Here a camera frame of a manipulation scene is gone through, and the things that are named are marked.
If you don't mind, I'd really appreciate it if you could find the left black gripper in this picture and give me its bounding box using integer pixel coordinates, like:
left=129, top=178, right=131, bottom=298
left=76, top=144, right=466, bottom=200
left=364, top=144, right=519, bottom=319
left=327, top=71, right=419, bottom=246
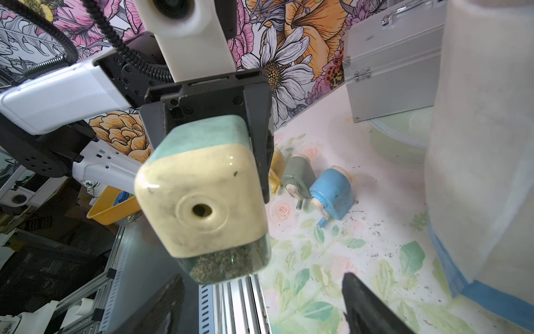
left=139, top=68, right=274, bottom=203

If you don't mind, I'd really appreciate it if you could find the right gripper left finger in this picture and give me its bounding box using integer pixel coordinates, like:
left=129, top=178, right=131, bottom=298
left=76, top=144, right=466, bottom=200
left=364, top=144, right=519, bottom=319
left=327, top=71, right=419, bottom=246
left=113, top=275, right=186, bottom=333

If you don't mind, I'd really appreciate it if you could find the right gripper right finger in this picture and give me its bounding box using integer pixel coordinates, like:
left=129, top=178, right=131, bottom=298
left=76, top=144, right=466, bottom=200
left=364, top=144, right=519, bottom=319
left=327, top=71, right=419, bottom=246
left=342, top=272, right=414, bottom=334

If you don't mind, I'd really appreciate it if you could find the yellow pencil sharpener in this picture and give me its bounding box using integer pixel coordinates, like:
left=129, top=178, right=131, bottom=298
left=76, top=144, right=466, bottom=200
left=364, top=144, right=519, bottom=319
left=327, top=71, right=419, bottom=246
left=268, top=148, right=286, bottom=194

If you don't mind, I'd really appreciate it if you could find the dark green pencil sharpener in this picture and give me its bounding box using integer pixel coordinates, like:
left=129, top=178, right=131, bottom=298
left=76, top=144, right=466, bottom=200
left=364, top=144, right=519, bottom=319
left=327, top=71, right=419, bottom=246
left=282, top=154, right=316, bottom=210

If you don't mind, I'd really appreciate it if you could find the teal square pencil sharpener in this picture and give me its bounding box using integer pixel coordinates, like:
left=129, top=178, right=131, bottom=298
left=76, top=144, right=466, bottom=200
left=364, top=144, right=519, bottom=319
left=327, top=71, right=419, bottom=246
left=134, top=115, right=268, bottom=260

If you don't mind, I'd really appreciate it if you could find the blue pencil sharpener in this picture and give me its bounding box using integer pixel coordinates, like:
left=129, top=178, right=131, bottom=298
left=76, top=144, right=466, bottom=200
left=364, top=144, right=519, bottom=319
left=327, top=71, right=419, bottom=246
left=310, top=166, right=355, bottom=228

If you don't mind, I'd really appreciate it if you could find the clear teal shavings tray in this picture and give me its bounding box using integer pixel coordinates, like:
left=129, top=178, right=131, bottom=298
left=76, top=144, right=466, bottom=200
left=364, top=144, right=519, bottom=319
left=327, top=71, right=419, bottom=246
left=177, top=233, right=271, bottom=285

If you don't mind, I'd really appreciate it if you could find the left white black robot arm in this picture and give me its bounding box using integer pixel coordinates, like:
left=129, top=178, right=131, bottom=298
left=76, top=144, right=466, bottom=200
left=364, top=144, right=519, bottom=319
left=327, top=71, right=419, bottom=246
left=1, top=1, right=274, bottom=200

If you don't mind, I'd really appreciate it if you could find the yellow plastic bin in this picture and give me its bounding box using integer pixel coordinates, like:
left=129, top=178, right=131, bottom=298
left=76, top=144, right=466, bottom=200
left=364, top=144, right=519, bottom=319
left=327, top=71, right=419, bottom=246
left=86, top=186, right=141, bottom=225

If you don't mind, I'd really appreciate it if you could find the silver aluminium case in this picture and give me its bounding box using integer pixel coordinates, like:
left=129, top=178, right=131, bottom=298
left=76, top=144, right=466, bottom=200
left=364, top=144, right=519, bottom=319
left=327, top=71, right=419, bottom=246
left=343, top=1, right=447, bottom=122

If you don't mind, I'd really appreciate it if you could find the pale green round lid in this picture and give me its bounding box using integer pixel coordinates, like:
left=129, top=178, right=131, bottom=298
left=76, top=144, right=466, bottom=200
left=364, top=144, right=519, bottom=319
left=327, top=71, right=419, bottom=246
left=369, top=107, right=433, bottom=164

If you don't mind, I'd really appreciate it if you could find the white lined trash bin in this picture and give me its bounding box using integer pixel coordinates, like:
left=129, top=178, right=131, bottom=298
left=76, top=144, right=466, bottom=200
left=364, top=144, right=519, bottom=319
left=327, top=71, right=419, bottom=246
left=424, top=1, right=533, bottom=331

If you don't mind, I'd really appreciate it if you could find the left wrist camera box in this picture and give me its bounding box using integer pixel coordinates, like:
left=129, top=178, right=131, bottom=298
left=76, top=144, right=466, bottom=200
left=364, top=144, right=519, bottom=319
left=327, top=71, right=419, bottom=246
left=134, top=1, right=236, bottom=82

